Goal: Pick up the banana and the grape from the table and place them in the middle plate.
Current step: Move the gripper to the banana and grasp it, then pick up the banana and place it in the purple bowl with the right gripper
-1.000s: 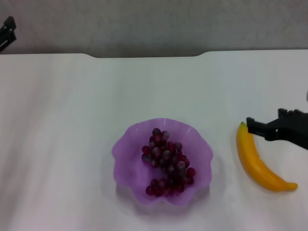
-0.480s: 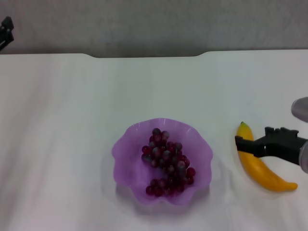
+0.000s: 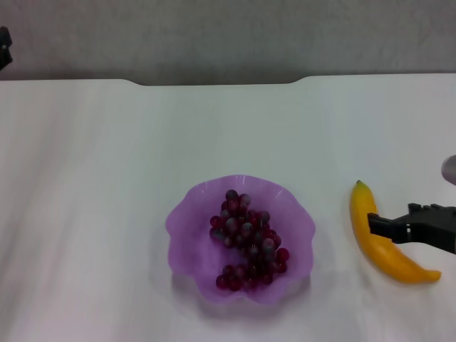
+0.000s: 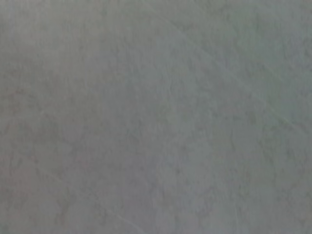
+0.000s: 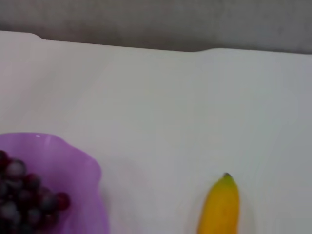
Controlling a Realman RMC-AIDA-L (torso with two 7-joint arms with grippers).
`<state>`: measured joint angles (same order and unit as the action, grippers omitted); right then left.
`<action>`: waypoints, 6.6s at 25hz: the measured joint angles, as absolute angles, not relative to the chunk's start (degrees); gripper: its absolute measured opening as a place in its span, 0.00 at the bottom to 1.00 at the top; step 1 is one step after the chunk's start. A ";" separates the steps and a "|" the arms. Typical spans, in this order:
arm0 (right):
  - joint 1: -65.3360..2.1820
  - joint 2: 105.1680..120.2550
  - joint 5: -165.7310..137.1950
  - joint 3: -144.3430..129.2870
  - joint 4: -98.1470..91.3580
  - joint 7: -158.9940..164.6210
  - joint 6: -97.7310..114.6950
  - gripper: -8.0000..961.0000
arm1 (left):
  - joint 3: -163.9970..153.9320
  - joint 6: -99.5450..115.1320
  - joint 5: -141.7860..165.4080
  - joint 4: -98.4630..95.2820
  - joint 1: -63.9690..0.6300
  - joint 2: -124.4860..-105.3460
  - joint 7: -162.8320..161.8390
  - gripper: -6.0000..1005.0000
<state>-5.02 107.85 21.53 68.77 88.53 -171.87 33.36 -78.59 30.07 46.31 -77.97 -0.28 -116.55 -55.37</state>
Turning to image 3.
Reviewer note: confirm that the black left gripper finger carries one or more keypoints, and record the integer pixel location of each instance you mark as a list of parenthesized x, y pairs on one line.
[(4, 46)]

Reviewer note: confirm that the yellow banana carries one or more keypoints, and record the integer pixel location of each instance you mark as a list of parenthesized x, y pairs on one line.
[(392, 260)]

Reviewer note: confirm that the purple wavy plastic bowl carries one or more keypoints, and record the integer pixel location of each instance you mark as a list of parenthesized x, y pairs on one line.
[(189, 235)]

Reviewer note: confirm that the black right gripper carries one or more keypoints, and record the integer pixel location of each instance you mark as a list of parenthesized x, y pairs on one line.
[(431, 228)]

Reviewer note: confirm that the dark red grape bunch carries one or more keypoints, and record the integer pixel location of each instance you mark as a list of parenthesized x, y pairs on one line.
[(249, 238)]

